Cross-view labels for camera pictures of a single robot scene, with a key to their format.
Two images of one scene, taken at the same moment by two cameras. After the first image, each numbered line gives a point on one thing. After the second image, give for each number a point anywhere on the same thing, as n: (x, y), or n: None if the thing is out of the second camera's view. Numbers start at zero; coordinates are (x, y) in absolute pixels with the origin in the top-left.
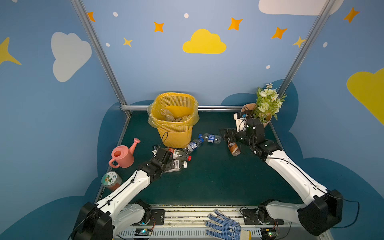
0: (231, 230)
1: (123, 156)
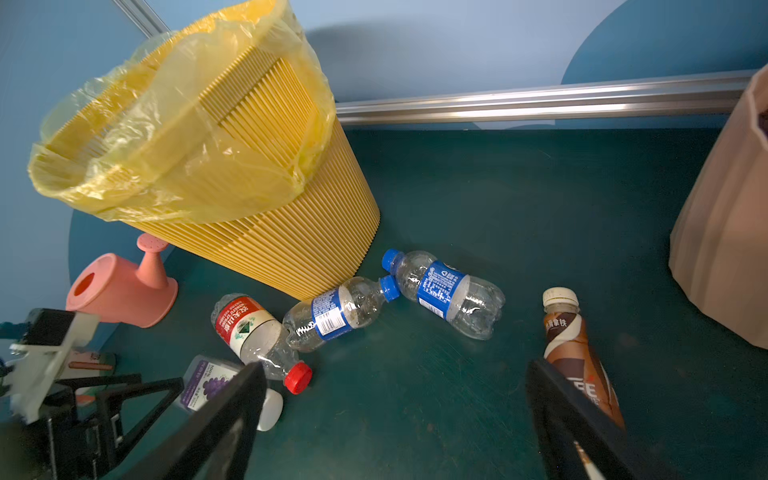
0: None
1: (119, 292)
